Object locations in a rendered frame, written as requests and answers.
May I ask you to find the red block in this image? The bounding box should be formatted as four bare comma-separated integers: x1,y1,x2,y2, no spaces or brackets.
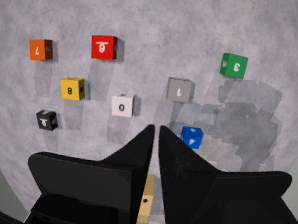
90,35,117,59

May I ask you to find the blue digit block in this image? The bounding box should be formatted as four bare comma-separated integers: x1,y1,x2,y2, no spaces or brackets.
181,127,204,149

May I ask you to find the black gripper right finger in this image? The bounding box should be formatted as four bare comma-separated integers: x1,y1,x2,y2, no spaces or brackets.
158,125,293,224

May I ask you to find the black block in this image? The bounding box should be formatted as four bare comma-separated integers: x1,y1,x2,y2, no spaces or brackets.
36,109,57,131

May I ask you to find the grey block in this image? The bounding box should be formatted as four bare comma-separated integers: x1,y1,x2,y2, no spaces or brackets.
166,77,192,103

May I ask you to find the green block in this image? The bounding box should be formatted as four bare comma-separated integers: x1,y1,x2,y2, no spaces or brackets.
220,52,249,79

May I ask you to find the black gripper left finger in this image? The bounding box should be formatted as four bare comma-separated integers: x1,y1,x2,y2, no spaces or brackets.
28,124,154,224

